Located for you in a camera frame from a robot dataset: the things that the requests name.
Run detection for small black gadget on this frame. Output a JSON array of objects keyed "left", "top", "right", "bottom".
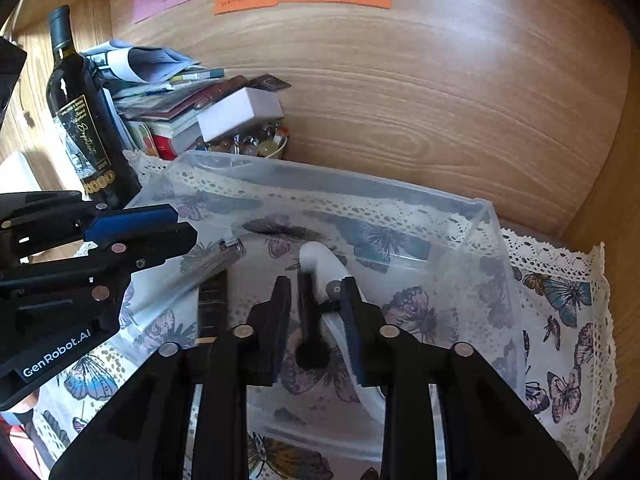
[{"left": 295, "top": 270, "right": 331, "bottom": 370}]

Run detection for dark wine bottle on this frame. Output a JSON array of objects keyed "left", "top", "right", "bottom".
[{"left": 46, "top": 6, "right": 140, "bottom": 209}]

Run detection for white box on stack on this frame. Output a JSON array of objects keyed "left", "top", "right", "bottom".
[{"left": 198, "top": 88, "right": 284, "bottom": 142}]

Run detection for clear plastic storage box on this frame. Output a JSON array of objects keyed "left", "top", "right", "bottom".
[{"left": 106, "top": 148, "right": 527, "bottom": 463}]

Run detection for bowl of beads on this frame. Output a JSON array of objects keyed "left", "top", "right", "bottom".
[{"left": 194, "top": 122, "right": 288, "bottom": 159}]

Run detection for silver metal cylinder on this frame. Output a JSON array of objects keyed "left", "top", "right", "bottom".
[{"left": 178, "top": 238, "right": 245, "bottom": 290}]

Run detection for stack of books and papers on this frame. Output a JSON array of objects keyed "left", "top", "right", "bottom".
[{"left": 84, "top": 39, "right": 291, "bottom": 160}]

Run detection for person's left hand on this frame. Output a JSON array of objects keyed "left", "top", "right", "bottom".
[{"left": 1, "top": 389, "right": 50, "bottom": 479}]

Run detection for butterfly print lace cloth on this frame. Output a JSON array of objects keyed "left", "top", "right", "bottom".
[{"left": 8, "top": 148, "right": 616, "bottom": 480}]

